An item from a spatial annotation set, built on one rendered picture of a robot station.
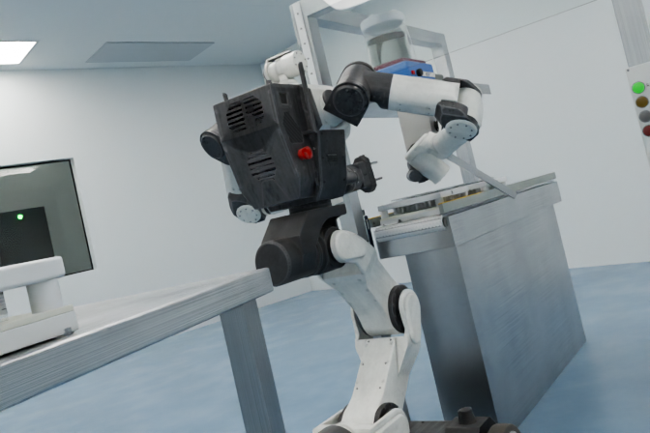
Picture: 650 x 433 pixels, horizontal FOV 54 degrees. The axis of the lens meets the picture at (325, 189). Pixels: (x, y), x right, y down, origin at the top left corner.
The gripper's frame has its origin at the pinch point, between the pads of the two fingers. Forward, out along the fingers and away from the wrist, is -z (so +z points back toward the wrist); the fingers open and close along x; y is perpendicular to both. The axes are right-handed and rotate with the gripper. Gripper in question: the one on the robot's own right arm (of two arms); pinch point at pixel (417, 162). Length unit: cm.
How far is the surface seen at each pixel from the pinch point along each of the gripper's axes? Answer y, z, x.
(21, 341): -51, 155, 5
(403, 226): -8.5, -6.1, 19.5
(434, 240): 0.1, -2.9, 25.8
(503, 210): 32, -41, 25
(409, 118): 0.7, 0.0, -14.6
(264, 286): -37, 120, 11
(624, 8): 55, 41, -27
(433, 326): -6, -17, 57
